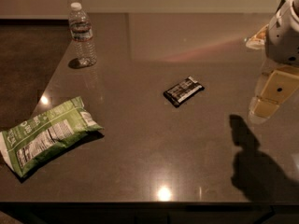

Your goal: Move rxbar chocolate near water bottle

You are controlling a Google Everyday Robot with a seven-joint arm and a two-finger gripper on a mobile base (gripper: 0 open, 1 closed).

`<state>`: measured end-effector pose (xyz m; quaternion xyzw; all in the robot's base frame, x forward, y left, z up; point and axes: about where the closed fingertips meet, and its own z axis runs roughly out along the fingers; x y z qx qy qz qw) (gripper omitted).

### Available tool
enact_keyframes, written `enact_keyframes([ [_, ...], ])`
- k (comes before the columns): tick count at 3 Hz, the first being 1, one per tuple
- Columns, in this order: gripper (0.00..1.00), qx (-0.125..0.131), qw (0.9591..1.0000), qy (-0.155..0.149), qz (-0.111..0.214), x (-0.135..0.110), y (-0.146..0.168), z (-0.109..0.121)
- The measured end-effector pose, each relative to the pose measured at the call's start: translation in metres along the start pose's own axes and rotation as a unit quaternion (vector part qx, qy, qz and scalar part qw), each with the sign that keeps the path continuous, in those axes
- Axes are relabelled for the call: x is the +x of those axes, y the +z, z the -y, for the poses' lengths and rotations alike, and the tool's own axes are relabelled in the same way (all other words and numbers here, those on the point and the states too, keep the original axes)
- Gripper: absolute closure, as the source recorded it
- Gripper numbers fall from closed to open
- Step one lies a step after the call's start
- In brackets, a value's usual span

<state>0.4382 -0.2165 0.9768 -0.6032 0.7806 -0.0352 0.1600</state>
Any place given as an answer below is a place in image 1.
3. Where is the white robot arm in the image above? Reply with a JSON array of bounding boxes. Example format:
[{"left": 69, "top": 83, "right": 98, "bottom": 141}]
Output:
[{"left": 246, "top": 0, "right": 299, "bottom": 124}]

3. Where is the clear plastic water bottle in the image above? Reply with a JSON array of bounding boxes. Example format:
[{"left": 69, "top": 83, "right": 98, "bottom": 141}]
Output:
[{"left": 68, "top": 2, "right": 97, "bottom": 67}]

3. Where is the black rxbar chocolate bar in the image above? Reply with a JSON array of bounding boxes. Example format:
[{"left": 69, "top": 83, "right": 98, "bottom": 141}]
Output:
[{"left": 164, "top": 76, "right": 205, "bottom": 107}]

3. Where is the green chip bag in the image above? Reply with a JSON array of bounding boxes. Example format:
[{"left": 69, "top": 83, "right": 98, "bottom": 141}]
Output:
[{"left": 0, "top": 97, "right": 102, "bottom": 178}]

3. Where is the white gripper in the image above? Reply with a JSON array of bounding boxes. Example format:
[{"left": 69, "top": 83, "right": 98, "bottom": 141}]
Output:
[{"left": 246, "top": 0, "right": 299, "bottom": 124}]

